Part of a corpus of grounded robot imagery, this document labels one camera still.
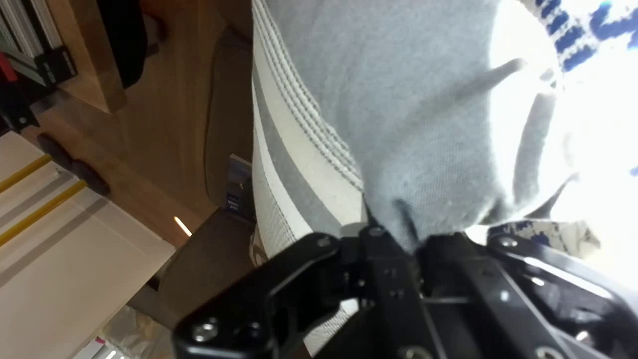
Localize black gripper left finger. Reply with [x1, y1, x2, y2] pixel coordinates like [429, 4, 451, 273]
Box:
[172, 225, 441, 359]

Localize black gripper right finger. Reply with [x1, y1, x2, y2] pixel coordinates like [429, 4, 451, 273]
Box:
[423, 227, 638, 359]

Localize grey striped pillow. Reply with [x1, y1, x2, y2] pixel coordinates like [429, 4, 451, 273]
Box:
[248, 0, 585, 357]

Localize blue white patterned pillow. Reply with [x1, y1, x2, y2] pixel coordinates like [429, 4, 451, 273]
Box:
[517, 0, 638, 287]

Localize small blue card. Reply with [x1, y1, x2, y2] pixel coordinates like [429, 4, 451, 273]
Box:
[224, 154, 256, 215]

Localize clear plastic bag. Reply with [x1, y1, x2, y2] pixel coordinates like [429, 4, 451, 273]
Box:
[69, 301, 182, 359]

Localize white striped board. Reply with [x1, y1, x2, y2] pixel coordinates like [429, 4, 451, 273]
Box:
[0, 130, 178, 359]

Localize wooden furniture leg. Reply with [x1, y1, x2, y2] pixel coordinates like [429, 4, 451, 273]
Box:
[39, 0, 128, 116]

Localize black metal rack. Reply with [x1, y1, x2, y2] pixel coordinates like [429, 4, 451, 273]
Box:
[0, 0, 79, 136]

